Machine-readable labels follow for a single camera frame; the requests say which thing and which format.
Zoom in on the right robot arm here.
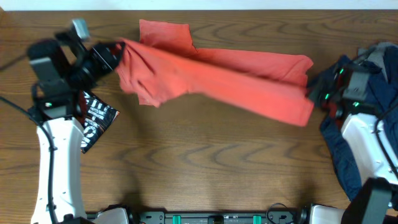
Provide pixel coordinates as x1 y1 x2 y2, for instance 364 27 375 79
307 65 397 223

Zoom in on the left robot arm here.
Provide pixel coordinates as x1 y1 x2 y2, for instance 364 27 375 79
27 39 128 223

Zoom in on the grey garment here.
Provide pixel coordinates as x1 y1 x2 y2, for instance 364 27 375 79
368 42 397 81

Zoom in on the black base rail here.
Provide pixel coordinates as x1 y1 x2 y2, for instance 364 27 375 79
124 203 310 224

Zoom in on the black printed folded garment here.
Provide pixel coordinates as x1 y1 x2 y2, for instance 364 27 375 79
80 91 119 154

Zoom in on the red printed t-shirt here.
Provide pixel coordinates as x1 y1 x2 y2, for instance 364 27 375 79
116 20 314 126

